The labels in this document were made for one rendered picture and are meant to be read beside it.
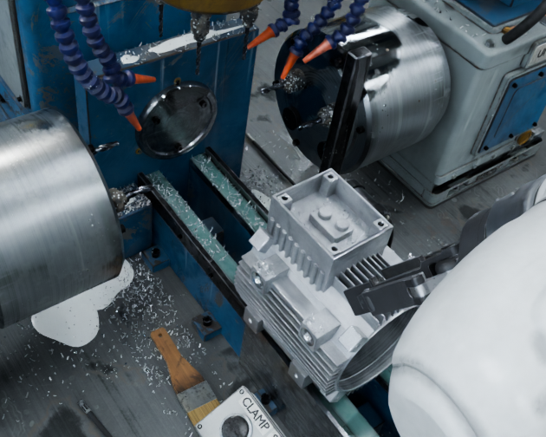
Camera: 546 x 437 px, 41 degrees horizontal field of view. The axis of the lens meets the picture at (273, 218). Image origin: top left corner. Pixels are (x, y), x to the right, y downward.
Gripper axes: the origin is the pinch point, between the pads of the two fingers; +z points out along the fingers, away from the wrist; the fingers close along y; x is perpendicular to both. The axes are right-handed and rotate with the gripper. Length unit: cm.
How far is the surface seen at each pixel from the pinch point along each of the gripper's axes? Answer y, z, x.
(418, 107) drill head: -37.7, 25.0, -19.3
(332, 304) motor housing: -0.9, 13.7, 0.4
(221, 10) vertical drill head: -2.6, 9.2, -37.3
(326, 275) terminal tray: -0.9, 11.8, -3.3
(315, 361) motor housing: 3.2, 16.6, 5.7
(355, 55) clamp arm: -18.3, 9.7, -26.9
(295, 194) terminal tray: -4.5, 16.0, -14.0
